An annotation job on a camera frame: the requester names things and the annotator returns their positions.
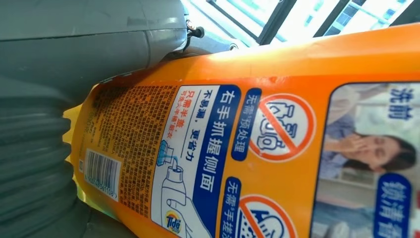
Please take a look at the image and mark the dark-framed window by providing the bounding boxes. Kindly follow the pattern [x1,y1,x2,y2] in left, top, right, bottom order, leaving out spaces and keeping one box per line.
[181,0,420,49]

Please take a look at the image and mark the orange detergent bottle clear cap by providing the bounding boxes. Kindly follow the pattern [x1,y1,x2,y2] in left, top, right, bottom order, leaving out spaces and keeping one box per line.
[62,23,420,238]

